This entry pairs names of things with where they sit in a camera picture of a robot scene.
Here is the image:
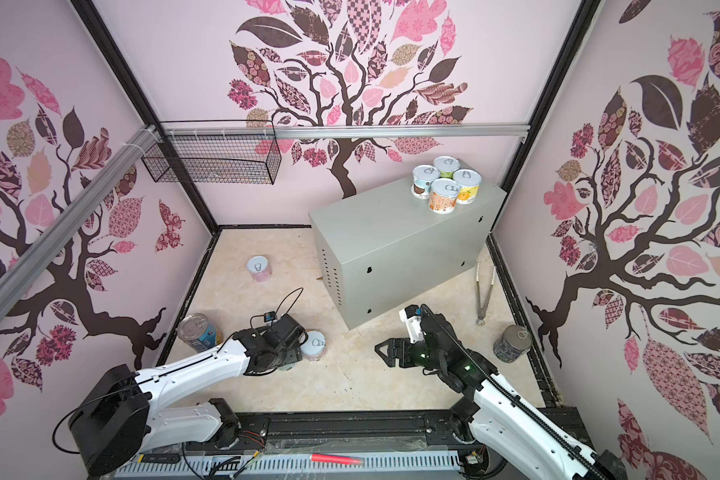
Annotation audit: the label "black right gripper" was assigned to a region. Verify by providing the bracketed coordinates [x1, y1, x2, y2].
[375, 335, 446, 371]

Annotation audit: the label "pink orange label can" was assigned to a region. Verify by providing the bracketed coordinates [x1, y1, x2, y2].
[300, 330, 327, 361]

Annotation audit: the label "orange red label can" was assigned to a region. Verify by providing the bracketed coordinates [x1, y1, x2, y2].
[428, 178, 461, 215]

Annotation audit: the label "teal white label can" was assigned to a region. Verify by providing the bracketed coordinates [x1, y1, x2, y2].
[411, 165, 441, 200]

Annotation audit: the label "yellow label can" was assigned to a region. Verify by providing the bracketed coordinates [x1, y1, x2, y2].
[452, 169, 482, 205]

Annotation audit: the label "green label can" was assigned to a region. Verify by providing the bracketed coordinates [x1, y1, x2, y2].
[433, 156, 461, 179]

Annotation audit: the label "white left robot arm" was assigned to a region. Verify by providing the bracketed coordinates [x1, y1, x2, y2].
[68, 314, 307, 477]

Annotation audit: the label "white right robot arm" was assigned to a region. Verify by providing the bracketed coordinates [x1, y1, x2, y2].
[374, 314, 627, 479]

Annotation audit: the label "blue Progresso soup can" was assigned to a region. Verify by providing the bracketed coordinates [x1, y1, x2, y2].
[177, 313, 223, 353]

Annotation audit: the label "metal tongs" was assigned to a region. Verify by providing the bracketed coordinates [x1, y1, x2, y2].
[475, 265, 496, 326]

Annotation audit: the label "grey metal cabinet box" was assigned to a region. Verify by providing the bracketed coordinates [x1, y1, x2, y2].
[309, 178, 506, 329]

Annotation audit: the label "dark grey label can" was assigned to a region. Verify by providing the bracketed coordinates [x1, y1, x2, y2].
[493, 325, 533, 363]

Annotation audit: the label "red pen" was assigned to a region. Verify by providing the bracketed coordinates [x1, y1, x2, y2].
[310, 453, 364, 466]

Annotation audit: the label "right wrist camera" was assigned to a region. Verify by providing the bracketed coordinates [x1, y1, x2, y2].
[399, 305, 424, 343]

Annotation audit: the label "black corrugated cable hose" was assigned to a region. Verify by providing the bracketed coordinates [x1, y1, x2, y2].
[419, 304, 607, 480]

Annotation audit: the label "white slotted cable duct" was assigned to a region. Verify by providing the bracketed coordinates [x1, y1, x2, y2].
[113, 451, 462, 479]

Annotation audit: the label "black wire basket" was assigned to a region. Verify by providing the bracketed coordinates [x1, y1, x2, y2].
[141, 121, 282, 185]

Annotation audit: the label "aluminium rail back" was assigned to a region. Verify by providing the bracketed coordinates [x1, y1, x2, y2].
[162, 123, 530, 140]

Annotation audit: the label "aluminium rail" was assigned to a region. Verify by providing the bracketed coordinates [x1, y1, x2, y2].
[0, 125, 159, 323]
[162, 123, 530, 140]

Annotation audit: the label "aluminium rail left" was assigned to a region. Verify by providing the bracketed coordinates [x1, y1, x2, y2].
[0, 125, 159, 323]

